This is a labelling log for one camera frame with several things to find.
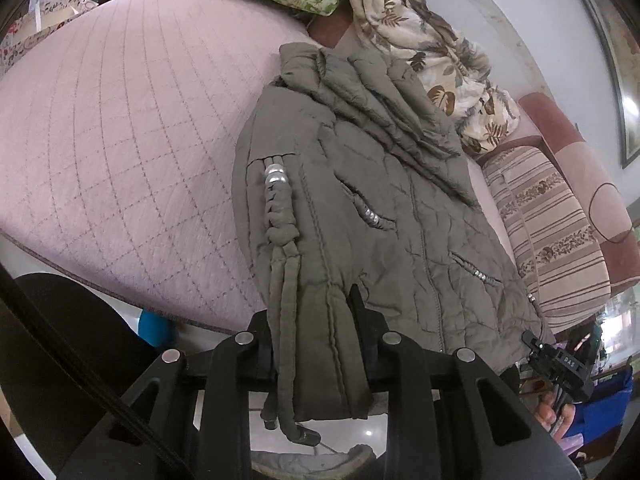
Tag person's right hand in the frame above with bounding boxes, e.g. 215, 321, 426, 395
534, 389, 577, 442

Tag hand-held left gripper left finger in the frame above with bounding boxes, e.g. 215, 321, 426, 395
60, 310, 277, 480

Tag black strap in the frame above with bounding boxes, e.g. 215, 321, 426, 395
0, 267, 198, 480

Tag olive quilted hooded jacket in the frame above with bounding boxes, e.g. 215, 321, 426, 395
232, 41, 556, 446

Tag pink padded headboard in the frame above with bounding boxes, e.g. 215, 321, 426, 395
517, 91, 640, 291

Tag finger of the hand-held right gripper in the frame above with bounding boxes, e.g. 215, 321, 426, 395
522, 330, 596, 404

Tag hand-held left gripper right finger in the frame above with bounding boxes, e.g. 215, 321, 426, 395
349, 284, 581, 480

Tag brown pillow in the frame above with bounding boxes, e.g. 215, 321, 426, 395
305, 7, 366, 53

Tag cream leaf print blanket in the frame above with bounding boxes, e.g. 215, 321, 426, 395
335, 0, 522, 156

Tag pink quilted bed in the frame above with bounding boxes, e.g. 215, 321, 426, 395
0, 0, 516, 336

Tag striped floral cushion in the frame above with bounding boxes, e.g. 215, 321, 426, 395
480, 145, 613, 321

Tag blue slipper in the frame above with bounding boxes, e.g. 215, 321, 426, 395
137, 310, 176, 348

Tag floral gift bag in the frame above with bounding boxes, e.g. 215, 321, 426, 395
0, 0, 98, 73

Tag blue box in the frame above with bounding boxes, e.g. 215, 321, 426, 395
570, 372, 636, 446

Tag framed wall picture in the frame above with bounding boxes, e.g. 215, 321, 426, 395
555, 0, 640, 170

